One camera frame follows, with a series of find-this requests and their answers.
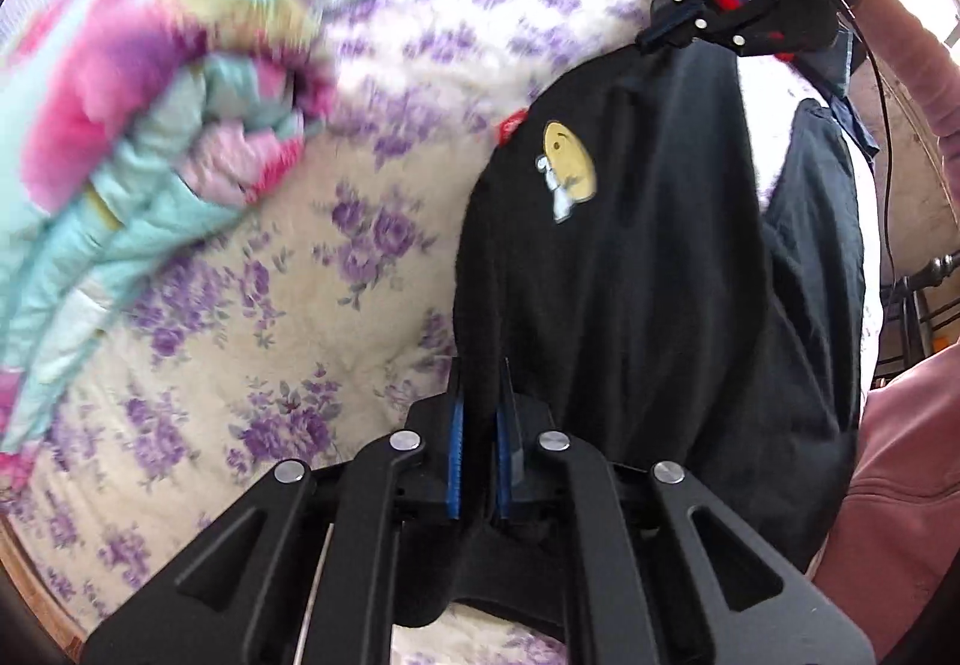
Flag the colourful folded quilt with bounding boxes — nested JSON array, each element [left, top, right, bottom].
[[0, 0, 338, 497]]

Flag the person's pink sweater torso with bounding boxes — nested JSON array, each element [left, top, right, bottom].
[[814, 350, 960, 662]]

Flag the dark blue-grey cloth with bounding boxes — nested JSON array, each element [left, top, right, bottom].
[[806, 27, 878, 163]]

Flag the black pants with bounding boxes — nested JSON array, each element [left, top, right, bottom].
[[390, 31, 867, 632]]

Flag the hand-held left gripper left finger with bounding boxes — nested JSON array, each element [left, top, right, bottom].
[[81, 361, 470, 665]]

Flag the wooden bed frame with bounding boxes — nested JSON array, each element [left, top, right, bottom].
[[0, 515, 87, 647]]

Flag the purple floral bed sheet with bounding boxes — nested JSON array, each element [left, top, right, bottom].
[[0, 0, 901, 665]]

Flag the black metal rack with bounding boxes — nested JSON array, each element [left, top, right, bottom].
[[874, 248, 960, 381]]

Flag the person's right forearm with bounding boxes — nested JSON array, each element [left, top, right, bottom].
[[847, 0, 960, 201]]

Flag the black cable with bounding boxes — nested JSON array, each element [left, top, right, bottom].
[[821, 0, 901, 276]]

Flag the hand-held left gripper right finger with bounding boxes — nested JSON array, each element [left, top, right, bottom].
[[491, 359, 878, 665]]

